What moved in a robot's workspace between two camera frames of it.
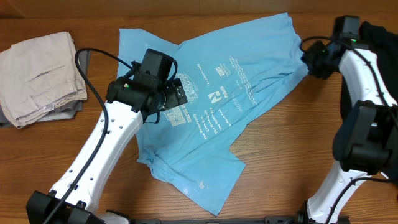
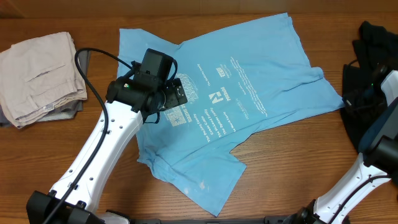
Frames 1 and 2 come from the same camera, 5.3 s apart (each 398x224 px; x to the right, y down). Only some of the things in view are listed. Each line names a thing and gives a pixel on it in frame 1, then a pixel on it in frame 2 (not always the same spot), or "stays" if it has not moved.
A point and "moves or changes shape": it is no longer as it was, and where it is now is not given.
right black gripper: x=307 y=58 → x=349 y=101
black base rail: x=267 y=219 stays
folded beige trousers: x=38 y=74 stays
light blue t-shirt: x=228 y=75 moves or changes shape
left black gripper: x=172 y=99 stays
